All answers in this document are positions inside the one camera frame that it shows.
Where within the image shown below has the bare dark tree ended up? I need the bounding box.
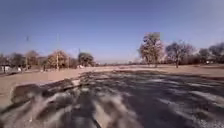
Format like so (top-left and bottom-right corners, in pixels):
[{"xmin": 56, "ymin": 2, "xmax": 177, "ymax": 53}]
[{"xmin": 164, "ymin": 40, "xmax": 195, "ymax": 69}]

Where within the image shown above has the row of bushes and trees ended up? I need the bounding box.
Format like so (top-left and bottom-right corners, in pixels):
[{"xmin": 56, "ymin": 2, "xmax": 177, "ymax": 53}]
[{"xmin": 186, "ymin": 42, "xmax": 224, "ymax": 66}]

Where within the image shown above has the pole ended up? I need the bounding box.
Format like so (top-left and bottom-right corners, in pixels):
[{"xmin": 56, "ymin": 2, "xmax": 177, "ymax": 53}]
[
  {"xmin": 24, "ymin": 35, "xmax": 30, "ymax": 71},
  {"xmin": 55, "ymin": 33, "xmax": 60, "ymax": 72}
]

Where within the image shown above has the pale dry dirt ground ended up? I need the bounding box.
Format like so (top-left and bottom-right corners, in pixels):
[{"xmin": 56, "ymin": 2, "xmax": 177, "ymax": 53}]
[{"xmin": 0, "ymin": 64, "xmax": 224, "ymax": 108}]

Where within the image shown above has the tall leafy tree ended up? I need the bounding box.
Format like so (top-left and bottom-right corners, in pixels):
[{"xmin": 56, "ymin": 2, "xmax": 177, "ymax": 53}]
[{"xmin": 138, "ymin": 32, "xmax": 165, "ymax": 68}]

